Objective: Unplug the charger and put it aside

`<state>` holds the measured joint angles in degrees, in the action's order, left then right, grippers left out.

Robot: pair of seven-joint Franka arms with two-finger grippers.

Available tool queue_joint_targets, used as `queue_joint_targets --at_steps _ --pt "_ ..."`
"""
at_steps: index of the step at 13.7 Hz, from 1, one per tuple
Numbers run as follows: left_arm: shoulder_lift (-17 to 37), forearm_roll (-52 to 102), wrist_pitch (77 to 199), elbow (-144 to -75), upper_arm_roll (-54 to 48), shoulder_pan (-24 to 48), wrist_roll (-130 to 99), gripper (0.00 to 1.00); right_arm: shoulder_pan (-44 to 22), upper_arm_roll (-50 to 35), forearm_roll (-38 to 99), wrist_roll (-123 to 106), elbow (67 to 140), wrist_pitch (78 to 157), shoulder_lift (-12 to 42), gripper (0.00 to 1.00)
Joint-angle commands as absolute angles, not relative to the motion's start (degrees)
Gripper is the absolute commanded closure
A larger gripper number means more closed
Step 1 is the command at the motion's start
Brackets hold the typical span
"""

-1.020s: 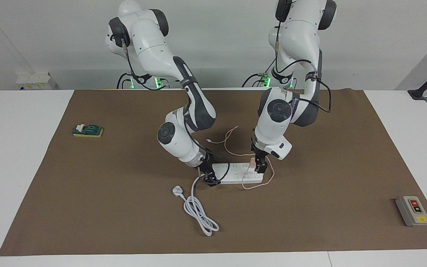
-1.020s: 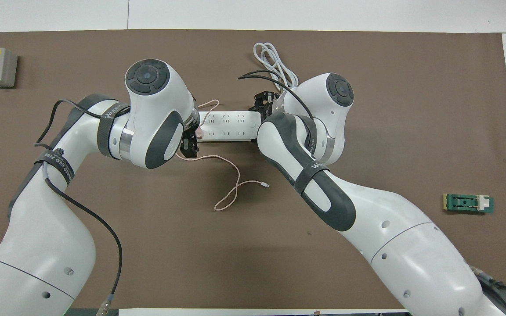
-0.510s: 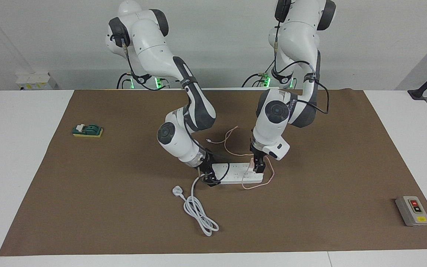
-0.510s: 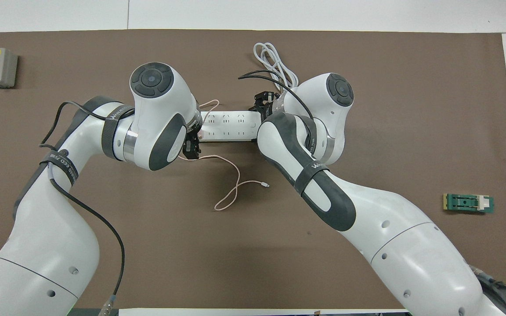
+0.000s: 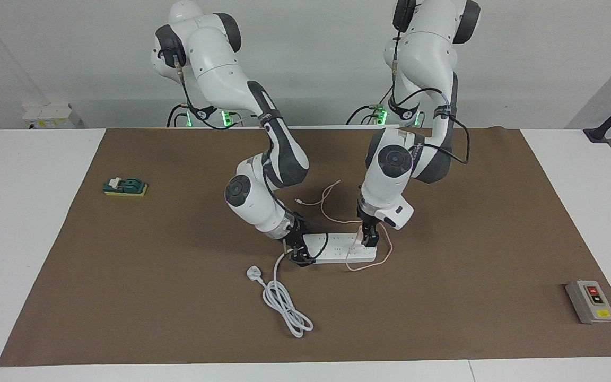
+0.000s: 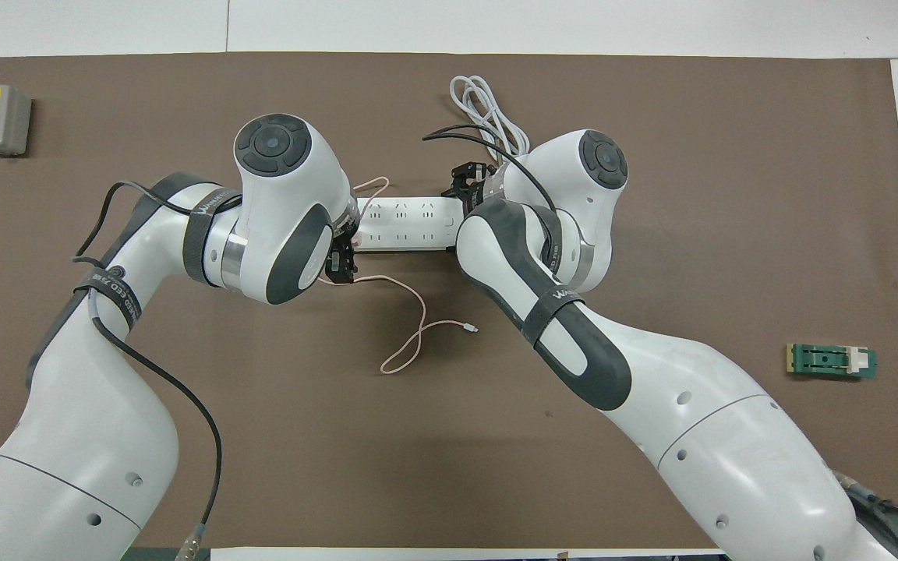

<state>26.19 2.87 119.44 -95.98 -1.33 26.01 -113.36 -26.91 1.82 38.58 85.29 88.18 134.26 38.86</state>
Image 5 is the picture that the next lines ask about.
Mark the pink charging cable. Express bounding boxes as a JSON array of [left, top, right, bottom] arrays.
[[294, 180, 394, 272]]

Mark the white power strip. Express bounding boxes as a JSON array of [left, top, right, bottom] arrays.
[[300, 233, 378, 264]]

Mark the brown table mat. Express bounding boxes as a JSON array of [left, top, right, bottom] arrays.
[[0, 126, 611, 368]]

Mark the white power cord with plug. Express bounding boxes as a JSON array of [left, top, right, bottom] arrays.
[[246, 249, 315, 338]]

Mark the black left base cable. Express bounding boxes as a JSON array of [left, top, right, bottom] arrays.
[[346, 85, 396, 126]]

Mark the black base cable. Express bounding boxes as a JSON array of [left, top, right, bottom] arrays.
[[167, 102, 192, 128], [346, 85, 396, 126]]

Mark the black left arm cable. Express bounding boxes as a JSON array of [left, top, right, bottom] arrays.
[[390, 32, 470, 165]]

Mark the green knife switch yellow base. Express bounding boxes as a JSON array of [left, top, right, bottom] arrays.
[[103, 177, 149, 197]]

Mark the black right base cable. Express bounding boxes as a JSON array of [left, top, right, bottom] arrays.
[[167, 102, 192, 128]]

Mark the grey on-off switch box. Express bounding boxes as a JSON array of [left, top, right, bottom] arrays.
[[565, 280, 611, 325]]

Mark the white wall outlet box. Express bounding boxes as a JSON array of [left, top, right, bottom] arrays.
[[22, 103, 86, 129]]

